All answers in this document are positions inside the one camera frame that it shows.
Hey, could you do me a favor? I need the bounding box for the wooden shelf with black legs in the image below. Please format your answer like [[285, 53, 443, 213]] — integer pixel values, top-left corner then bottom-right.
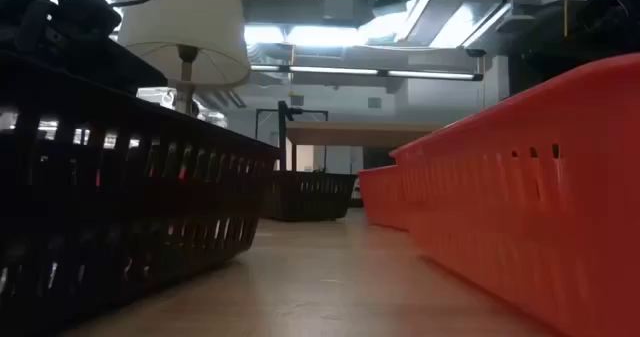
[[277, 100, 454, 174]]

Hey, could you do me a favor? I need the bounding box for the orange plastic slotted basket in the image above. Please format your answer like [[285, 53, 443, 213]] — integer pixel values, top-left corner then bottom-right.
[[389, 52, 640, 337]]

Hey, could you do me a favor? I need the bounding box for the white shade silver table lamp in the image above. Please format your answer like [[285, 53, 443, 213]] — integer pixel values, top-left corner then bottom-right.
[[118, 0, 252, 118]]

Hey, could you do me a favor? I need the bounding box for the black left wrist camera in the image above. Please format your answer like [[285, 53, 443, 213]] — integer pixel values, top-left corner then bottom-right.
[[62, 0, 123, 39]]

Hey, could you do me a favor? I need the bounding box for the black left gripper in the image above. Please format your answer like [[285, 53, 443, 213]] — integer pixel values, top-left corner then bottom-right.
[[0, 0, 169, 96]]

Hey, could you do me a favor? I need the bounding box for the black plastic slotted basket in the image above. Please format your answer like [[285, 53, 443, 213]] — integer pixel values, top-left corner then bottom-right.
[[259, 170, 359, 222], [0, 51, 282, 336]]

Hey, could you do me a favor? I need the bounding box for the long ceiling light fixture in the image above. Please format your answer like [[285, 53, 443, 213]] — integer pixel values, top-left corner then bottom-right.
[[249, 64, 485, 82]]

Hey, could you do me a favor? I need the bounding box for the black background rig frame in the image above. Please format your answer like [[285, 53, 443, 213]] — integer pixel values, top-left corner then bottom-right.
[[254, 108, 330, 173]]

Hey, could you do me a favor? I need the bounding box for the silver ceiling duct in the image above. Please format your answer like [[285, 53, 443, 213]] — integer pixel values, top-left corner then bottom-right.
[[359, 0, 514, 51]]

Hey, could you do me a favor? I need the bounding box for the red plastic slotted basket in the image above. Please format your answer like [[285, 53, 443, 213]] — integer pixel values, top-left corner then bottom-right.
[[357, 164, 414, 232]]

